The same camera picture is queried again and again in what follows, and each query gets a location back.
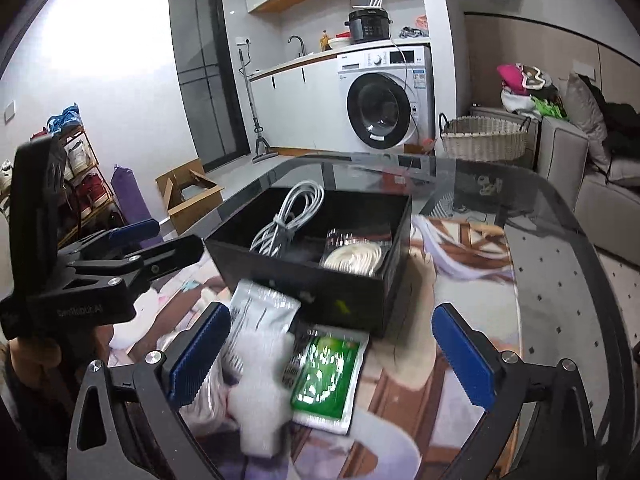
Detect white printed packet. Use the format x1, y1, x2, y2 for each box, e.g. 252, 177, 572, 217
221, 280, 302, 382

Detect green white packet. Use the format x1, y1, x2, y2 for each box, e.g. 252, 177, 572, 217
284, 324, 369, 436

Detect bagged cream rope coil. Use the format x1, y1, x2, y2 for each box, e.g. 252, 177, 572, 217
319, 227, 394, 278

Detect black storage box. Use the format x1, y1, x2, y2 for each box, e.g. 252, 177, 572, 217
205, 188, 411, 336

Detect white cable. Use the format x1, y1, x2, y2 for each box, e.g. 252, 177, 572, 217
248, 179, 327, 259

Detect white plush doll blue hat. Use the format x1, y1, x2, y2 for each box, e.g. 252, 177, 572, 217
179, 330, 295, 458

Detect left hand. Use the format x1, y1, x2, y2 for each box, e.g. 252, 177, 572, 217
9, 325, 114, 388

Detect wooden shoe rack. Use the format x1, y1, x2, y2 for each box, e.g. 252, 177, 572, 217
56, 126, 126, 248

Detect purple yoga mat roll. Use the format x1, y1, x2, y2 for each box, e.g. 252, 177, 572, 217
111, 166, 153, 224

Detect cardboard box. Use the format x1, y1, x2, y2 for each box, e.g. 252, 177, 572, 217
155, 158, 224, 235

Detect mop with stand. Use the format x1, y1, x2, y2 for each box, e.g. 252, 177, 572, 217
236, 41, 279, 164

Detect grey sofa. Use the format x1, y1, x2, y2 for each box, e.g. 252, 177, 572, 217
537, 117, 639, 264

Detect woven wicker basket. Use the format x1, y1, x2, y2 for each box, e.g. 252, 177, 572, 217
438, 113, 530, 162

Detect white kitchen cabinets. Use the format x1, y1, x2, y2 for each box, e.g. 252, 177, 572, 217
250, 58, 348, 151

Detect black framed glass door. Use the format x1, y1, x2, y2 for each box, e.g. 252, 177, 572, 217
168, 0, 250, 171

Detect grey cushion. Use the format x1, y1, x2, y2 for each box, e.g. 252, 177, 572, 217
563, 72, 611, 170

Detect white washing machine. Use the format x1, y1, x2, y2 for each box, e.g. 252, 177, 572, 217
336, 44, 435, 153

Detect pile of colourful clothes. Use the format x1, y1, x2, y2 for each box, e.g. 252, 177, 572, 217
497, 63, 568, 120

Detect black jacket on sofa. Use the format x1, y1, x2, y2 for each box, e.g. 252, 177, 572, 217
579, 75, 640, 159

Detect kitchen faucet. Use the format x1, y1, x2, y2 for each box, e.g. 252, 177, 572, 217
288, 35, 307, 58

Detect black pressure cooker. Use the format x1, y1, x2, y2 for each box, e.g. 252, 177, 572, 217
345, 8, 392, 44

